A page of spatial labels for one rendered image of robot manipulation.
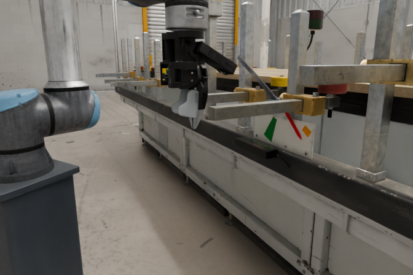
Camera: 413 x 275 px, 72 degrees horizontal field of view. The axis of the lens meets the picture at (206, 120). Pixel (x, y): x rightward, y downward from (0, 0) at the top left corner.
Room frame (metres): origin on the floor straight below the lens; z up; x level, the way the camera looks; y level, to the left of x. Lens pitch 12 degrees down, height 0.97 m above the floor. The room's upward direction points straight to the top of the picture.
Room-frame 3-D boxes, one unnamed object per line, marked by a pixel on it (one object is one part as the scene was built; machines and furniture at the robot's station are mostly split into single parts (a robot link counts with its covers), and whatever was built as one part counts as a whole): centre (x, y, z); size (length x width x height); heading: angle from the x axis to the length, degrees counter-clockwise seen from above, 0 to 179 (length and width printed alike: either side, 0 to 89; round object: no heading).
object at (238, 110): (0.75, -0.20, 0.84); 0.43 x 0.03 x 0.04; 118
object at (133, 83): (1.87, 0.36, 0.82); 0.43 x 0.03 x 0.04; 118
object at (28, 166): (0.90, 0.62, 0.65); 0.19 x 0.19 x 0.10
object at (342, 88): (0.85, -0.38, 0.85); 0.08 x 0.08 x 0.11
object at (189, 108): (0.61, 0.04, 0.86); 0.06 x 0.03 x 0.09; 118
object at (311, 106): (0.82, -0.28, 0.85); 0.13 x 0.06 x 0.05; 28
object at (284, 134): (0.85, -0.23, 0.75); 0.26 x 0.01 x 0.10; 28
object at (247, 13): (1.06, -0.14, 0.93); 0.03 x 0.03 x 0.48; 28
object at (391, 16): (0.62, -0.38, 0.90); 0.03 x 0.03 x 0.48; 28
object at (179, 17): (0.63, 0.04, 1.05); 0.10 x 0.09 x 0.05; 28
